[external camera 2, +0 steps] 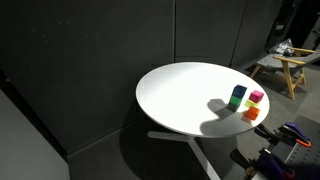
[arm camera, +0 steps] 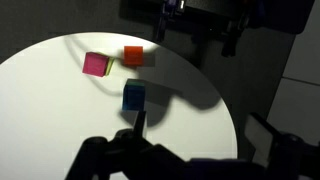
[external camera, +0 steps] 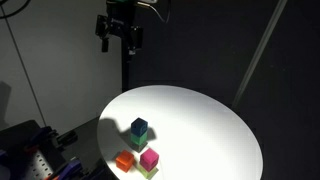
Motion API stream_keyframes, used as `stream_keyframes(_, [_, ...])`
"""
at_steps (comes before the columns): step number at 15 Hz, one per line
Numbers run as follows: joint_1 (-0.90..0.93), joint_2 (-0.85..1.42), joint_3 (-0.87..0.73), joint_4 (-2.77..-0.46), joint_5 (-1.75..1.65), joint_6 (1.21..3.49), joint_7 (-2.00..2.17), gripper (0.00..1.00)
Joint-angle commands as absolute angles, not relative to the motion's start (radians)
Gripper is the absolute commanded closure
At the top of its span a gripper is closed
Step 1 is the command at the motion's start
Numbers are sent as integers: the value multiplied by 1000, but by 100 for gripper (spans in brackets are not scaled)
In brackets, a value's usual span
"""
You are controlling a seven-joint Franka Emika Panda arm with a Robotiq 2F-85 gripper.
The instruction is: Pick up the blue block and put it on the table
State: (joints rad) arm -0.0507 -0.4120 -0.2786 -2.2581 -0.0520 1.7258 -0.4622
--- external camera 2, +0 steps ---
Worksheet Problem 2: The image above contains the blue block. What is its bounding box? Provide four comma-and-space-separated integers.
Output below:
232, 85, 247, 99

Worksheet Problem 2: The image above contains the yellow-green block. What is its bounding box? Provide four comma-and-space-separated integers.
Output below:
245, 99, 259, 108

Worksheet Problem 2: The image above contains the orange block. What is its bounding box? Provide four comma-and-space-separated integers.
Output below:
244, 106, 260, 120

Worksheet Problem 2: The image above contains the wooden armchair grey cushion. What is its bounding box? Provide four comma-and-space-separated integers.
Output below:
250, 48, 320, 100

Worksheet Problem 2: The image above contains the grey block under green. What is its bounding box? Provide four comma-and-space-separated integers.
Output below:
227, 103, 239, 112

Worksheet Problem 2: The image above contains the magenta block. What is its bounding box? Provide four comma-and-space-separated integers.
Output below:
249, 90, 264, 103

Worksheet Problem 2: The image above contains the plastic bag on chair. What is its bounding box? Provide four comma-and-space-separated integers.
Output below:
268, 39, 294, 56

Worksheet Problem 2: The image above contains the purple clamp orange tip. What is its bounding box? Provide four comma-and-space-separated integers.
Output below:
254, 122, 312, 148

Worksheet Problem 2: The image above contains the white round table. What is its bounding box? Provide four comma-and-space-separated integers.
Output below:
136, 62, 270, 180

